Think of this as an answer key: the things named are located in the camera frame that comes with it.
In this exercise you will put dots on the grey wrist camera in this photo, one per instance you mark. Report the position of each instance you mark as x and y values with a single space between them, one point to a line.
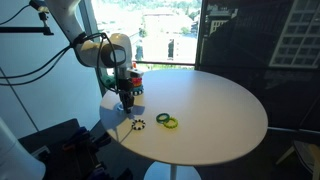
136 72

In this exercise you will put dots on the camera on stand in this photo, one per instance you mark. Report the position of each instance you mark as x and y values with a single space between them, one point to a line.
40 4

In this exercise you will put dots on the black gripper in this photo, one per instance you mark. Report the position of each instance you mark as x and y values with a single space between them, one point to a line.
125 85

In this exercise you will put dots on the black cart with clamps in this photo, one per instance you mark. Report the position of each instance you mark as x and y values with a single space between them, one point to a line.
76 150

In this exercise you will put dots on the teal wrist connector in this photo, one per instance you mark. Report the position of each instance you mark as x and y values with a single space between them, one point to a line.
108 81

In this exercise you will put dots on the white chair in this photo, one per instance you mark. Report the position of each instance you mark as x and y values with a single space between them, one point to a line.
308 155

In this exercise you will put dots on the white rounded object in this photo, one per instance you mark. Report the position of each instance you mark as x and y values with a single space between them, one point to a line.
16 160

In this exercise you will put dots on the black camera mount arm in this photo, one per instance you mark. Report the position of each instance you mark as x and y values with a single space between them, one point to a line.
20 29

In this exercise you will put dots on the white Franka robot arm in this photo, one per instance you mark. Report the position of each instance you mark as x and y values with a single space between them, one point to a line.
90 53

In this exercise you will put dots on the dark window rail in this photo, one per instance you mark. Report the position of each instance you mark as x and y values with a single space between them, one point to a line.
166 62

